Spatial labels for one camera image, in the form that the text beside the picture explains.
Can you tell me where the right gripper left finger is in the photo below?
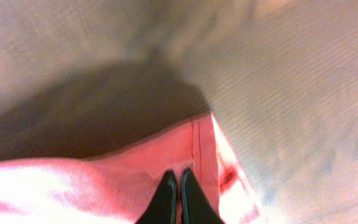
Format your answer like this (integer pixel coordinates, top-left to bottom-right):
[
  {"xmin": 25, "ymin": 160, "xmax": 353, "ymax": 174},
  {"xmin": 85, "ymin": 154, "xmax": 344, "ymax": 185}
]
[{"xmin": 135, "ymin": 170, "xmax": 177, "ymax": 224}]

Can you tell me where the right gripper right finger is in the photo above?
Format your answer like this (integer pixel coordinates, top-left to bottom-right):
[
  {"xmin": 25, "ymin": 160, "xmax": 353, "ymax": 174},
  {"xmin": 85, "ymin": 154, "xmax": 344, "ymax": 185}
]
[{"xmin": 181, "ymin": 168, "xmax": 224, "ymax": 224}]

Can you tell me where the red printed t-shirt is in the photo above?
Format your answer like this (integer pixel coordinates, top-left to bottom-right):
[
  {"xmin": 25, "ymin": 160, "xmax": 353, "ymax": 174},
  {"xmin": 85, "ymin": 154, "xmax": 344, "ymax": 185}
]
[{"xmin": 0, "ymin": 114, "xmax": 267, "ymax": 223}]

